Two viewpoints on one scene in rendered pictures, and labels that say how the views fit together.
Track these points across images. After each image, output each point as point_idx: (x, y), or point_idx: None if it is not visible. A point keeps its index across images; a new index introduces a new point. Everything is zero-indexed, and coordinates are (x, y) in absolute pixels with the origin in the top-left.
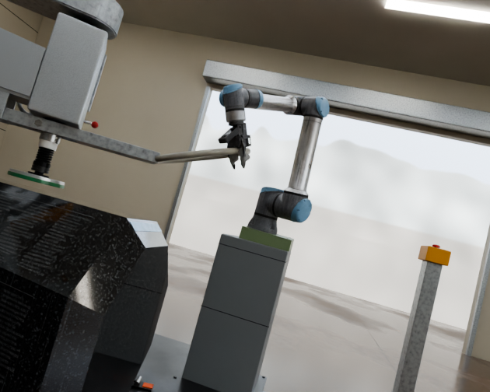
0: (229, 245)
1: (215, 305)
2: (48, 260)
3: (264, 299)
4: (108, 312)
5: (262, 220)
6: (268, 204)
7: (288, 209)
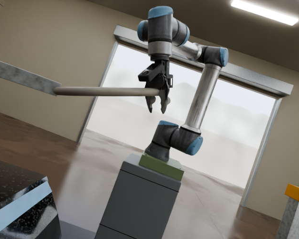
0: (130, 172)
1: (112, 225)
2: None
3: (157, 223)
4: None
5: (159, 149)
6: (165, 137)
7: (184, 144)
